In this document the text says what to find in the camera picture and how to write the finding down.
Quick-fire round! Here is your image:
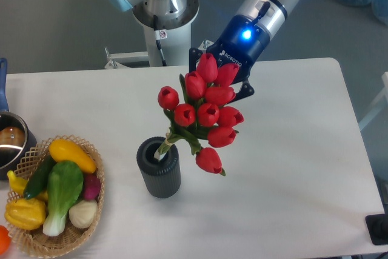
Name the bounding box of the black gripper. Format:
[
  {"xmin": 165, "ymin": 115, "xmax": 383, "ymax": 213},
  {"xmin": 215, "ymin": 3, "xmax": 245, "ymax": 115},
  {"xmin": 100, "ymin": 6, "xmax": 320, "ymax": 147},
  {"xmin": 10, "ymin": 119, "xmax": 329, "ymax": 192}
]
[{"xmin": 189, "ymin": 15, "xmax": 270, "ymax": 102}]

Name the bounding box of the red tulip bouquet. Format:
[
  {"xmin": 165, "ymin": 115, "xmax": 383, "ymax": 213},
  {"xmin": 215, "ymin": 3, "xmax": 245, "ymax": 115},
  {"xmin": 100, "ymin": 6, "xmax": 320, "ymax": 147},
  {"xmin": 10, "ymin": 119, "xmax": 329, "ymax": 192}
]
[{"xmin": 154, "ymin": 53, "xmax": 244, "ymax": 175}]

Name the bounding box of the dark grey ribbed vase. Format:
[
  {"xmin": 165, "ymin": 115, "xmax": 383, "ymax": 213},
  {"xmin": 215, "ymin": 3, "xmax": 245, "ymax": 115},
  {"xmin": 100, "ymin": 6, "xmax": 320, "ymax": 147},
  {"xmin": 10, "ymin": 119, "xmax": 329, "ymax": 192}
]
[{"xmin": 136, "ymin": 136, "xmax": 181, "ymax": 198}]

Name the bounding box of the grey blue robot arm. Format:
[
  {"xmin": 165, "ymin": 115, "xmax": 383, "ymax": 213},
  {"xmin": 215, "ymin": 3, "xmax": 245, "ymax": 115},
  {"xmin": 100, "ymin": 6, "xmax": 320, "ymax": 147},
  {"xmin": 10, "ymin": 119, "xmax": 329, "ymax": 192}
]
[{"xmin": 109, "ymin": 0, "xmax": 299, "ymax": 99}]

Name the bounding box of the purple radish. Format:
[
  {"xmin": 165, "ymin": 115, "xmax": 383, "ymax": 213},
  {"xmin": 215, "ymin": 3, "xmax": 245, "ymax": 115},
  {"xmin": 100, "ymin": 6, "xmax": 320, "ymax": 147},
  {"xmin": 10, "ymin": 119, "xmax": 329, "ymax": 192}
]
[{"xmin": 82, "ymin": 174, "xmax": 101, "ymax": 200}]

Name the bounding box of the yellow squash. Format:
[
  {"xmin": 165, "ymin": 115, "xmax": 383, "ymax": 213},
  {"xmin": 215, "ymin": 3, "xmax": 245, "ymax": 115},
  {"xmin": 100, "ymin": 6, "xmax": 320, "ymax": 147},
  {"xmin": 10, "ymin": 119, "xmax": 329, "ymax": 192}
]
[{"xmin": 48, "ymin": 139, "xmax": 97, "ymax": 174}]

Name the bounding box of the green bok choy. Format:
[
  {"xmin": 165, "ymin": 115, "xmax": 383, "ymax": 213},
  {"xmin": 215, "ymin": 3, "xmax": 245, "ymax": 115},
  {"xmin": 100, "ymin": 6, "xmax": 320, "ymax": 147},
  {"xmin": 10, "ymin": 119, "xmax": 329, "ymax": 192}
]
[{"xmin": 42, "ymin": 161, "xmax": 84, "ymax": 237}]

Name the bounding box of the green cucumber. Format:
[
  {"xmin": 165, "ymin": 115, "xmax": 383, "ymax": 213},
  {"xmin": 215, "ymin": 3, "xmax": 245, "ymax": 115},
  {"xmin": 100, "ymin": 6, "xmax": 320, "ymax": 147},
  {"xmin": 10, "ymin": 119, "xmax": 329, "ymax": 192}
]
[{"xmin": 23, "ymin": 154, "xmax": 56, "ymax": 200}]

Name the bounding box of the black device at table edge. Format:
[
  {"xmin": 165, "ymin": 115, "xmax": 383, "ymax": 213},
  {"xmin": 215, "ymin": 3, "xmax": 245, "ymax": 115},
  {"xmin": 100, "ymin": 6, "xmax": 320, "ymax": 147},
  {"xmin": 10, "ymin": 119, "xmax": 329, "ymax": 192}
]
[{"xmin": 365, "ymin": 214, "xmax": 387, "ymax": 246}]

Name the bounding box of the small yellow gourd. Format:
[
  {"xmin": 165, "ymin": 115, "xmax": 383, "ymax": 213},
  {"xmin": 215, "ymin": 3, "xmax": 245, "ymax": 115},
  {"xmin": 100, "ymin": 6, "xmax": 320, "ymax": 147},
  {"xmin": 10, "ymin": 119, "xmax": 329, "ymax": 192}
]
[{"xmin": 7, "ymin": 170, "xmax": 48, "ymax": 201}]

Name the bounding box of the yellow bell pepper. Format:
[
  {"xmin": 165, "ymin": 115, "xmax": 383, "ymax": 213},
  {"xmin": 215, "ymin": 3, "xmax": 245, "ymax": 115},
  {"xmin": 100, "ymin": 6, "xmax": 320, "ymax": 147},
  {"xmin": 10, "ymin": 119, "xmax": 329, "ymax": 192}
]
[{"xmin": 4, "ymin": 198, "xmax": 46, "ymax": 230}]

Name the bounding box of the woven wicker basket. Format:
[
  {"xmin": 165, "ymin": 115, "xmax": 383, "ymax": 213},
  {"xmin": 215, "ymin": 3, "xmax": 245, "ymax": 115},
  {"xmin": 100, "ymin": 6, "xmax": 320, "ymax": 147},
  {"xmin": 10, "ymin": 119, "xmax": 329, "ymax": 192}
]
[{"xmin": 5, "ymin": 135, "xmax": 105, "ymax": 258}]

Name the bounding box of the orange fruit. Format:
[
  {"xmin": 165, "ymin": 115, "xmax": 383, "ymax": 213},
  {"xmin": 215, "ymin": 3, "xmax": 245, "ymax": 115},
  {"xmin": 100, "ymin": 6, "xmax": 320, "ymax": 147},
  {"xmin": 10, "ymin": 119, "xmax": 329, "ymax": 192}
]
[{"xmin": 0, "ymin": 225, "xmax": 11, "ymax": 255}]

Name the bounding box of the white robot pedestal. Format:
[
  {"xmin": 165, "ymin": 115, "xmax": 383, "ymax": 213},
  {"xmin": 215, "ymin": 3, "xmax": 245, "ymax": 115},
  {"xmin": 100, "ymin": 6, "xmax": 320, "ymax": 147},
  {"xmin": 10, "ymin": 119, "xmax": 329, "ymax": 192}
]
[{"xmin": 104, "ymin": 0, "xmax": 215, "ymax": 70}]

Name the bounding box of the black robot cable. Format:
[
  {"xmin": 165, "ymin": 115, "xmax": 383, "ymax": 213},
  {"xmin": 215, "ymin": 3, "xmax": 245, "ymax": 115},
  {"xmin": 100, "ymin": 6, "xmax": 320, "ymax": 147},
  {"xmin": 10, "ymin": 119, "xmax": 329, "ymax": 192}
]
[{"xmin": 152, "ymin": 15, "xmax": 168, "ymax": 67}]

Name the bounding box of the white frame at right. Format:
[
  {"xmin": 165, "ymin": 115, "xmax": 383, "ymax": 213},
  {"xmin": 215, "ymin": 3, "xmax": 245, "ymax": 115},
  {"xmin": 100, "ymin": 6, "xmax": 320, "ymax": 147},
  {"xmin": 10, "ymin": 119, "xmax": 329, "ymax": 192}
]
[{"xmin": 358, "ymin": 72, "xmax": 387, "ymax": 131}]

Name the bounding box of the blue handled steel pot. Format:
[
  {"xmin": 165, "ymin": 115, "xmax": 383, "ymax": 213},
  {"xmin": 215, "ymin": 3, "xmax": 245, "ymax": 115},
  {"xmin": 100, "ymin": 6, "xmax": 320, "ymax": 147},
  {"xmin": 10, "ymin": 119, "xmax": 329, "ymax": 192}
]
[{"xmin": 1, "ymin": 58, "xmax": 36, "ymax": 181}]

